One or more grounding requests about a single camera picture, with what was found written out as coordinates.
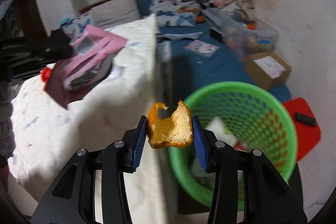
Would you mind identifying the butterfly pillow right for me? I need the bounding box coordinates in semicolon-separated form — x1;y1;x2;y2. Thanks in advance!
149;0;201;27

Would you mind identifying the white quilted blanket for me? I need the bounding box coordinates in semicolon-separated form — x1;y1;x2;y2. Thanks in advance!
7;13;169;224

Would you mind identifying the black remote control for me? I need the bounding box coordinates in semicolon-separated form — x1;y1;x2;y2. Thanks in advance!
295;113;317;127

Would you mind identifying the red plastic stool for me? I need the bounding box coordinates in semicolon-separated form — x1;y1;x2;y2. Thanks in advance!
283;98;321;161

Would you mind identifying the butterfly pillow left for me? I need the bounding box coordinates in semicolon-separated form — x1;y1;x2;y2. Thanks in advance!
60;11;93;42

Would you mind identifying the green plastic mesh basket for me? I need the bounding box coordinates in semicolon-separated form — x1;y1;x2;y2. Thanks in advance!
167;81;299;212

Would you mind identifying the plush toy pile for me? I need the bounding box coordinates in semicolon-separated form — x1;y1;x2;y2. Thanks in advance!
204;0;256;22

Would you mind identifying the pink snack wrapper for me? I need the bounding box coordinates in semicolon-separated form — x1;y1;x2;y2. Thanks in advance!
45;25;127;109

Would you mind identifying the clear plastic storage bin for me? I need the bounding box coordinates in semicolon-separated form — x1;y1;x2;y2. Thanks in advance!
220;12;278;60

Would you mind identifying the brown cardboard box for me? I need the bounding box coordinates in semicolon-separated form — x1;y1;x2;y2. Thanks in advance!
244;51;291;91

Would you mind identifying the colourful picture book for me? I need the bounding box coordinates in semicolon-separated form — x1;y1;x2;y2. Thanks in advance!
184;40;219;58

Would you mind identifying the red mesh net bag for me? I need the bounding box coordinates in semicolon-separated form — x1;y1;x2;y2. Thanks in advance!
40;67;52;83

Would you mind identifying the butterfly pillow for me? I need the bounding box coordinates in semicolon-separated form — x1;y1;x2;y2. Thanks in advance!
149;0;201;27
60;11;93;42

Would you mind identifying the beige pillow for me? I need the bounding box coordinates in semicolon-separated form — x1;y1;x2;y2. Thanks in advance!
91;0;141;29

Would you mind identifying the orange peel piece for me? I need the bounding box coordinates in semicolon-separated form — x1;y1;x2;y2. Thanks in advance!
147;101;193;149

